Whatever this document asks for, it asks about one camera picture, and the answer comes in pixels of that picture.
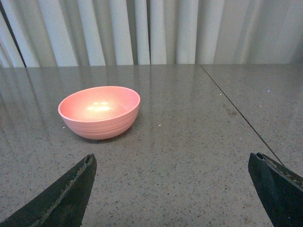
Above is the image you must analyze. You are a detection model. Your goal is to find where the pink plastic bowl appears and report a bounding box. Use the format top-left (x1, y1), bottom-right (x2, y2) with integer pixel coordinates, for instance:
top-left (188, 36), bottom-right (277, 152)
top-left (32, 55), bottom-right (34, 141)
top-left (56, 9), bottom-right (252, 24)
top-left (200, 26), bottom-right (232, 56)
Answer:
top-left (58, 86), bottom-right (141, 140)

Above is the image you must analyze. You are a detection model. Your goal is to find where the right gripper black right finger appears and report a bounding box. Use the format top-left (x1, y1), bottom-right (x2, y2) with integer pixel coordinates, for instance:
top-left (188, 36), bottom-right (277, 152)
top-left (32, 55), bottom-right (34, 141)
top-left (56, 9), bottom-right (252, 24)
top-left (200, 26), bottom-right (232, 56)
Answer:
top-left (248, 153), bottom-right (303, 227)

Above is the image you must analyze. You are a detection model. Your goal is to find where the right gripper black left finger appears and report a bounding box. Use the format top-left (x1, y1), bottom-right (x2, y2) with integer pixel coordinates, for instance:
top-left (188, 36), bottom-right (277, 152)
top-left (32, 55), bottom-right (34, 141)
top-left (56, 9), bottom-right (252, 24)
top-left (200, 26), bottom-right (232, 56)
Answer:
top-left (0, 154), bottom-right (97, 227)

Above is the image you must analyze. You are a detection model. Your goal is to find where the white pleated curtain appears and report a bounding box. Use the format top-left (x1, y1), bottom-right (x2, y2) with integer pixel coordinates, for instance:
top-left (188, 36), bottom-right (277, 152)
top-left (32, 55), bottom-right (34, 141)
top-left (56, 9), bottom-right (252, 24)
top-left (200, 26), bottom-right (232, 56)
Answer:
top-left (0, 0), bottom-right (303, 68)

